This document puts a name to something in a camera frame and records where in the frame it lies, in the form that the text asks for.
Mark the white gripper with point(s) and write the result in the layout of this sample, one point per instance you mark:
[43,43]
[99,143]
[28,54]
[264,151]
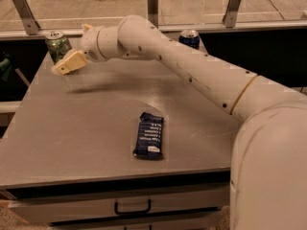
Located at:
[89,44]

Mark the green soda can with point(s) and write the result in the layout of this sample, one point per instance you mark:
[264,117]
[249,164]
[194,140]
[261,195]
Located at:
[58,45]

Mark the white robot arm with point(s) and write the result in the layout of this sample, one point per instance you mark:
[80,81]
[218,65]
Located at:
[268,182]

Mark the blue pepsi can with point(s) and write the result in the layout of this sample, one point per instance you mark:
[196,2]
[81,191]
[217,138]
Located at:
[190,38]

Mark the dark blue snack bar wrapper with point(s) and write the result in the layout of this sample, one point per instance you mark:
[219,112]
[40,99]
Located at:
[149,137]

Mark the grey top drawer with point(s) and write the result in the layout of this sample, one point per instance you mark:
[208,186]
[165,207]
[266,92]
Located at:
[100,205]

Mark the grey drawer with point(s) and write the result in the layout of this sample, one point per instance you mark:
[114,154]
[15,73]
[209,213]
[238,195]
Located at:
[199,220]
[100,205]

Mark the grey lower drawer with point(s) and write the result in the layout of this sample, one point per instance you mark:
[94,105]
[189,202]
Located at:
[199,220]

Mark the left metal bracket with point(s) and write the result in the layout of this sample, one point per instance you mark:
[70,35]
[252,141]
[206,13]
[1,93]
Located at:
[30,25]

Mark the metal bracket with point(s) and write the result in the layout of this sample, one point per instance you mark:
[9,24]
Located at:
[30,25]
[153,11]
[231,13]

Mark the middle metal bracket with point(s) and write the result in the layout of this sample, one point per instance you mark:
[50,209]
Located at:
[153,11]

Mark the right metal bracket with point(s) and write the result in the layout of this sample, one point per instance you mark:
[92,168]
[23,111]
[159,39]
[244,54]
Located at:
[231,13]

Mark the black drawer handle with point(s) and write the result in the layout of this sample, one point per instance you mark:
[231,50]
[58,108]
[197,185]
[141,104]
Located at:
[132,208]

